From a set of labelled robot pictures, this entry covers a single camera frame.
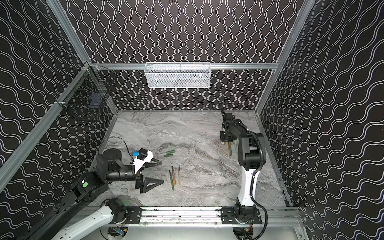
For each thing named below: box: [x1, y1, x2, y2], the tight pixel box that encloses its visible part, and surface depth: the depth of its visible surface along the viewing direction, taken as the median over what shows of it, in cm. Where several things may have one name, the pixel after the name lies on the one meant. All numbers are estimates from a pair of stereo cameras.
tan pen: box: [178, 164, 181, 186], surface depth 89 cm
